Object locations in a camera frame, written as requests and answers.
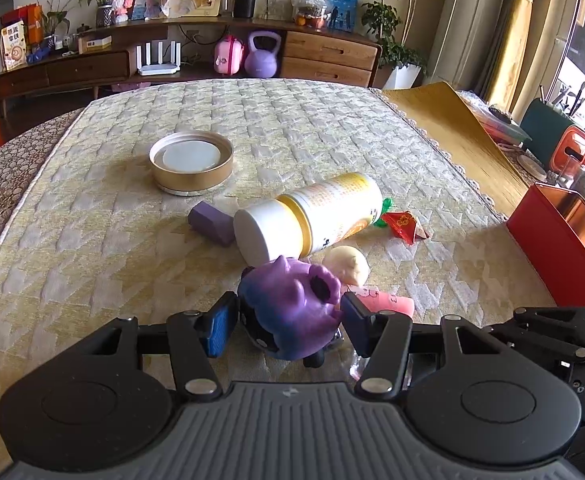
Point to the wooden tv cabinet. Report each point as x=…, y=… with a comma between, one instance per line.
x=322, y=50

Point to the large potted plant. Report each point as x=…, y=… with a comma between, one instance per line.
x=402, y=72

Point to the small cardboard box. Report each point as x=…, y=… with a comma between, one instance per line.
x=95, y=42

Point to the dark green holder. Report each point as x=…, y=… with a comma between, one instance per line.
x=542, y=127

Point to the thin leafy potted plant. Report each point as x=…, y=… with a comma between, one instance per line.
x=50, y=40

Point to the purple kettlebell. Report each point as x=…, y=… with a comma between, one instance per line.
x=261, y=62

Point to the green pawn piece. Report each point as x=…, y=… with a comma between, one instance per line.
x=388, y=204

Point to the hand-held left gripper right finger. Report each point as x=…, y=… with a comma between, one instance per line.
x=355, y=321

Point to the brown patterned tablecloth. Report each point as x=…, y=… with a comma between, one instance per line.
x=2, y=185

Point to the cream round ball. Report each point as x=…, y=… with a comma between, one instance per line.
x=347, y=262

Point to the clear plastic bag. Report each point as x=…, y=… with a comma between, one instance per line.
x=310, y=7

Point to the white yellow canister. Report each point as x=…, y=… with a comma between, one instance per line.
x=322, y=215

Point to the gold curtain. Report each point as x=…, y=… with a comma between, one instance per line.
x=517, y=25

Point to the blue printed box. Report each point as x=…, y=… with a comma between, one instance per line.
x=345, y=12

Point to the orange container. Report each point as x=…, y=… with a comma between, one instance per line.
x=574, y=152

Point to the quilted yellow white tablecloth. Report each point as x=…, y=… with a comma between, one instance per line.
x=297, y=115

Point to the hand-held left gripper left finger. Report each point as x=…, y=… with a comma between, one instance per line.
x=222, y=327

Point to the pile of plastic bags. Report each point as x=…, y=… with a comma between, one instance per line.
x=492, y=120

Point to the white router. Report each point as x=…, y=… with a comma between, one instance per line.
x=158, y=67

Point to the red storage box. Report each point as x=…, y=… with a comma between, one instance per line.
x=547, y=255

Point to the purple toy figure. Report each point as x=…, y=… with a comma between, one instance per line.
x=282, y=310

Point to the black speaker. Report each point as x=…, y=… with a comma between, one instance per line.
x=246, y=1

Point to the pink plastic piece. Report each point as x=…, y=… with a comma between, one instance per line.
x=387, y=302

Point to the purple block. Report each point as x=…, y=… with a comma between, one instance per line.
x=207, y=220

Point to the red foil packet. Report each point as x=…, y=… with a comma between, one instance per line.
x=402, y=225

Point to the white brown snack box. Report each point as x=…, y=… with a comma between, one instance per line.
x=13, y=47

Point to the orange gift bag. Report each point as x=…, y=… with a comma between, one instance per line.
x=31, y=22

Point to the round gold tin lid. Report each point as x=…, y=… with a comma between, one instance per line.
x=192, y=180

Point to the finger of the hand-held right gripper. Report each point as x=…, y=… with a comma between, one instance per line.
x=562, y=317
x=542, y=341

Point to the gold table mat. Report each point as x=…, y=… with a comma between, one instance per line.
x=452, y=135

